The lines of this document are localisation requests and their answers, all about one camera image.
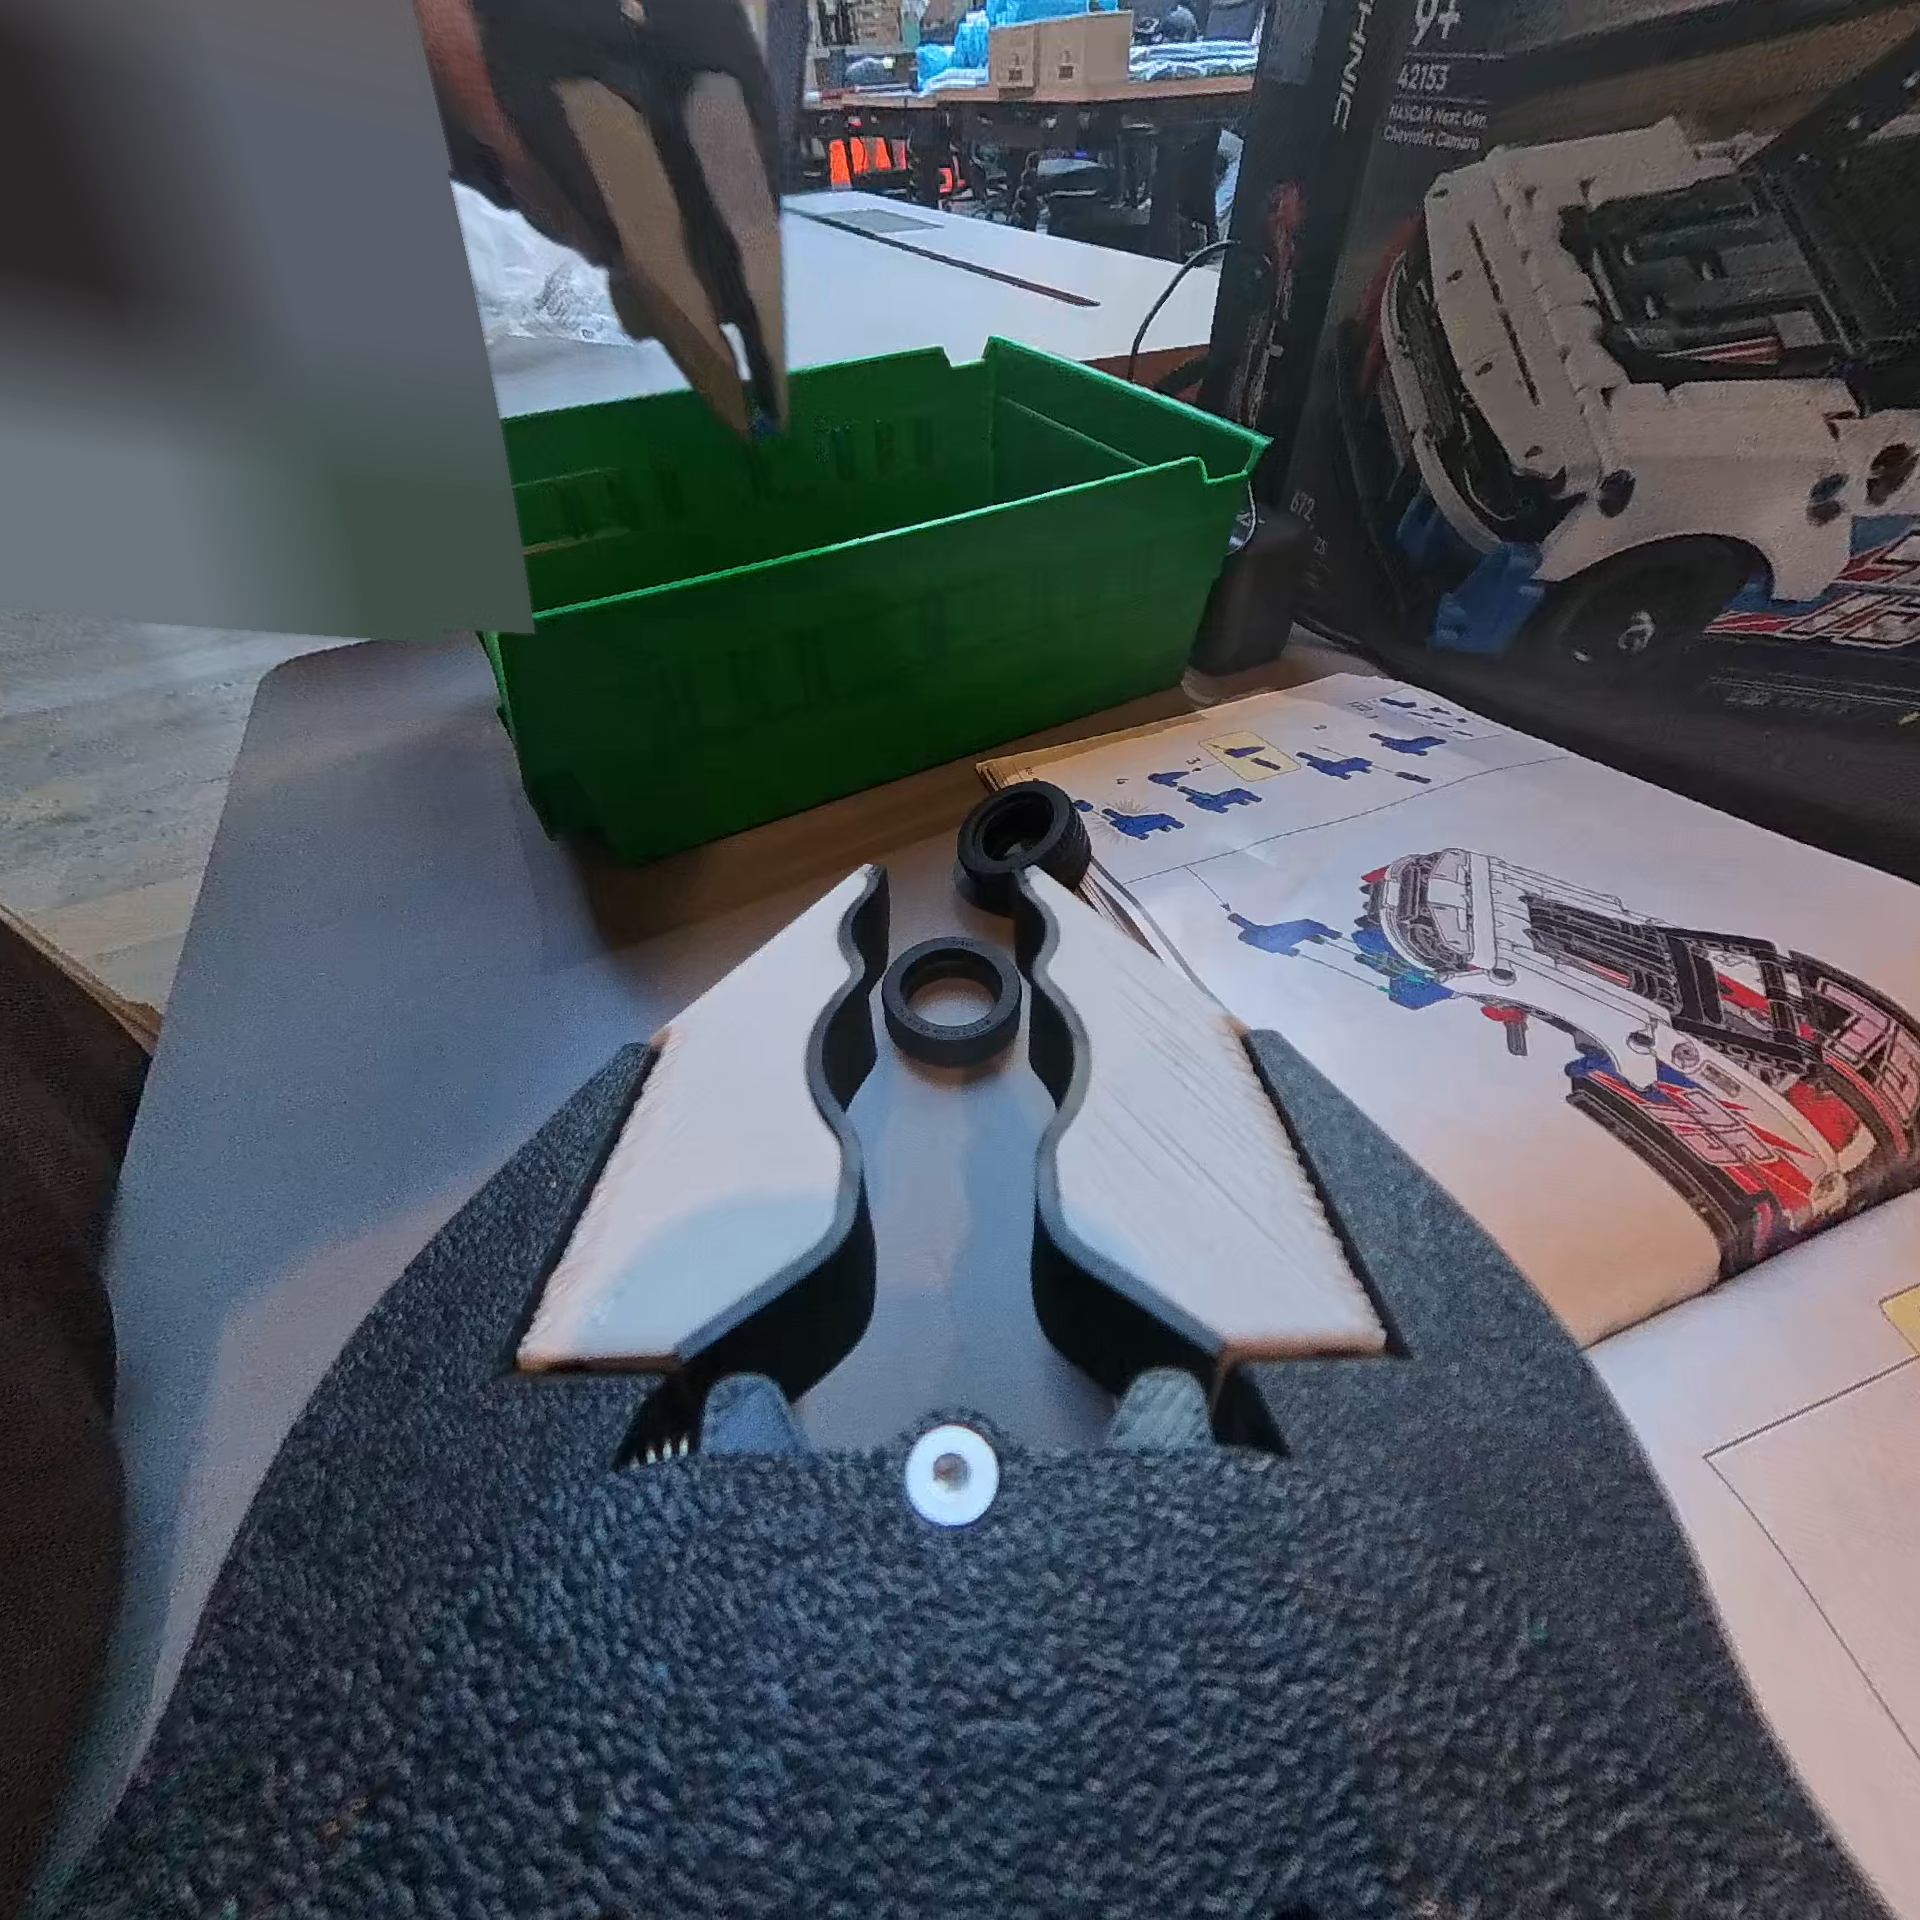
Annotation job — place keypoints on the blue wrapped bundle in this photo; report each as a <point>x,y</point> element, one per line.
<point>938,59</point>

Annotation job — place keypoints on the grey desk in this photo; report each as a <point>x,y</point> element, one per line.
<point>374,900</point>

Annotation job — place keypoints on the long wooden workbench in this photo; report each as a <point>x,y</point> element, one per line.
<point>1170,94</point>

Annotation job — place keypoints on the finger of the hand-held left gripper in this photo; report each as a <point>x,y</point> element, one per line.
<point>645,225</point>
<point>743,195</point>

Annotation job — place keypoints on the cardboard box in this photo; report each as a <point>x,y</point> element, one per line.
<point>1059,54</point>

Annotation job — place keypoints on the black toy car box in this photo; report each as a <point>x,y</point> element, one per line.
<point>1574,302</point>

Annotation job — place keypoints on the green box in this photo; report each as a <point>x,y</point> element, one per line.
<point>899,646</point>

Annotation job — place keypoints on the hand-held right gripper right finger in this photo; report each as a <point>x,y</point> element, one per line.
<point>1199,1186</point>

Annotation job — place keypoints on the black power adapter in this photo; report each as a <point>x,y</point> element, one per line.
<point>1251,586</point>

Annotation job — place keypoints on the black rubber tyre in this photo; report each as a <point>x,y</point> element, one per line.
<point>1049,869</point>
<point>909,1029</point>

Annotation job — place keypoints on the clear plastic bag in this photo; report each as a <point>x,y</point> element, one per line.
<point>540,287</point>

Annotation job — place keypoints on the open instruction booklet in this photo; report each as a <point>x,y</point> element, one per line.
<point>1425,1081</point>

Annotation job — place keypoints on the person's left hand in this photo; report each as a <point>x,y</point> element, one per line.
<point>473,90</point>

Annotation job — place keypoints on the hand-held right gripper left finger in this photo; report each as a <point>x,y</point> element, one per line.
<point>706,1186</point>

